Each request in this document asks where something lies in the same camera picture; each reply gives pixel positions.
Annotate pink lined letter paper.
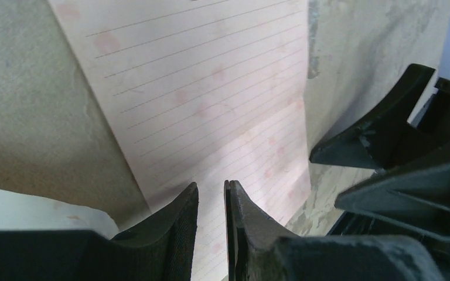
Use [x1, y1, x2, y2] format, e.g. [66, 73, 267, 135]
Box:
[50, 0, 311, 280]

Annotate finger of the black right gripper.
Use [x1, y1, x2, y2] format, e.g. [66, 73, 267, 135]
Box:
[309, 64, 435, 169]
[335, 162, 450, 241]

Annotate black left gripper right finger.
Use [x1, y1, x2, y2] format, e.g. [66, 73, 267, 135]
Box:
[224, 180, 297, 280]

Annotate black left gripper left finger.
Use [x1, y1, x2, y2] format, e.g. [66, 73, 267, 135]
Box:
[113, 182, 199, 280]

